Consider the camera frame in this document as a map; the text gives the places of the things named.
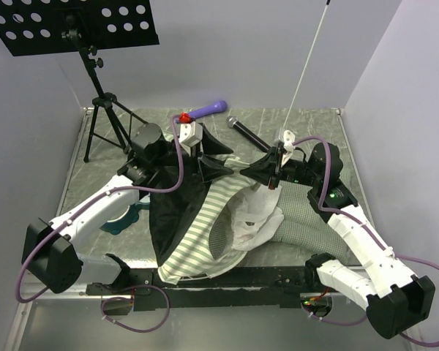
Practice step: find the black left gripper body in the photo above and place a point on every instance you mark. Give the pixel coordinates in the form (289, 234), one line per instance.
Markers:
(192, 159)

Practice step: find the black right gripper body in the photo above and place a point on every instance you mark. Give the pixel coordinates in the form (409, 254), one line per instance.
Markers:
(297, 172)

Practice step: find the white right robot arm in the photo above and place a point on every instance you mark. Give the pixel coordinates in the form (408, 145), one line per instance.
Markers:
(393, 297)

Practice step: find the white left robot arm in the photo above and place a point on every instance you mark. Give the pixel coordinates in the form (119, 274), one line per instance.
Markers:
(154, 165)

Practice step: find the teal double pet feeder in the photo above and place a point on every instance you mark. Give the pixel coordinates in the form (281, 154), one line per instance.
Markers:
(129, 217)

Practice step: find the black handheld microphone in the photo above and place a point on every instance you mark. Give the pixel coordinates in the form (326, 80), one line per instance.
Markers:
(235, 124)

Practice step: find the purple plastic microphone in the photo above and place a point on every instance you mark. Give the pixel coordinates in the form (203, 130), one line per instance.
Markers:
(217, 107)

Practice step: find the grey checked cushion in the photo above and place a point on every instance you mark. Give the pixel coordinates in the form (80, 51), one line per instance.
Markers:
(303, 227)

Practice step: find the black perforated music stand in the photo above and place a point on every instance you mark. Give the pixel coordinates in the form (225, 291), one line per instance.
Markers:
(36, 28)

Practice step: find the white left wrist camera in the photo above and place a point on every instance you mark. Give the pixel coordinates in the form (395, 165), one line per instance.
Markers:
(190, 132)

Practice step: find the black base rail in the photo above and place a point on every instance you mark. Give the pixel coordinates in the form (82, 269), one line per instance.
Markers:
(282, 286)

